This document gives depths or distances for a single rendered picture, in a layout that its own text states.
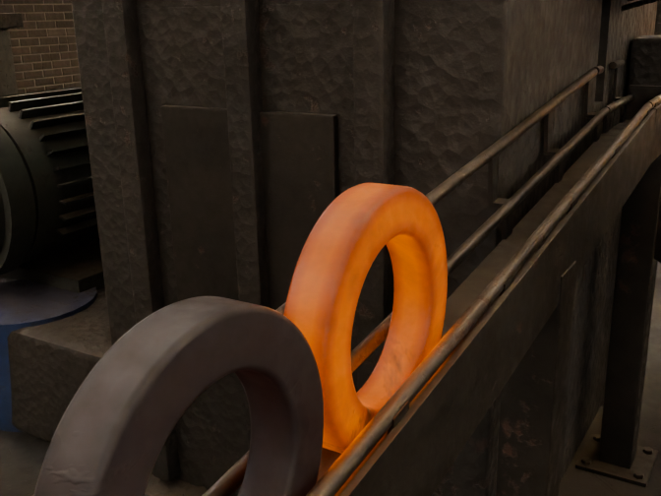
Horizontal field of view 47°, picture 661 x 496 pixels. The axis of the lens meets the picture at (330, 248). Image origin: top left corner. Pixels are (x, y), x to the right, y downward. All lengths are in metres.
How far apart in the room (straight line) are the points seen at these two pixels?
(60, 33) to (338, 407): 7.80
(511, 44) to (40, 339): 1.10
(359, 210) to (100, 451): 0.22
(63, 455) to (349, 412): 0.20
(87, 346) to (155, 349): 1.22
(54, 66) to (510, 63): 7.37
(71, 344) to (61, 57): 6.72
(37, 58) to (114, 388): 7.71
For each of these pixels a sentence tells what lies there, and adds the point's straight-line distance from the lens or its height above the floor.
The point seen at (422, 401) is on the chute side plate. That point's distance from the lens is 0.52.
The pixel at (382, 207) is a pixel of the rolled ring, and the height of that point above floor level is 0.74.
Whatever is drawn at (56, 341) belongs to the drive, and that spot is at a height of 0.25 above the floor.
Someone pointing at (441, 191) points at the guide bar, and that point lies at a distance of 0.73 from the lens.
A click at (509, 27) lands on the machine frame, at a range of 0.91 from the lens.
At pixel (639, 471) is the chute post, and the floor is 0.02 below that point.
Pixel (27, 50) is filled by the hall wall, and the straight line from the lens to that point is 7.94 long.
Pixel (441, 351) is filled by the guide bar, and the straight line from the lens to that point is 0.56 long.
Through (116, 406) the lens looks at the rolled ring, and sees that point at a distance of 0.32.
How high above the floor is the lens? 0.86
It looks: 17 degrees down
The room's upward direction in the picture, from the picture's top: 1 degrees counter-clockwise
